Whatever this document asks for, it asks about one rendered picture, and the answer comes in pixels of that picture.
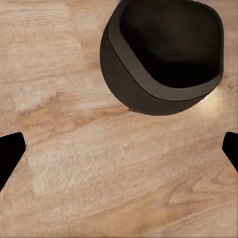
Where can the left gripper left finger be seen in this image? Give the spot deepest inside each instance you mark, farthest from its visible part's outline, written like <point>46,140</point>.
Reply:
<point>12,148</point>

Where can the cauldron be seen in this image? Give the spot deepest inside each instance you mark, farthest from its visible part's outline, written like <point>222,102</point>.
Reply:
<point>161,57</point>

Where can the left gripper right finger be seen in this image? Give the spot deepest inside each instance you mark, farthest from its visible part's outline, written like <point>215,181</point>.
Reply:
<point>230,148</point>

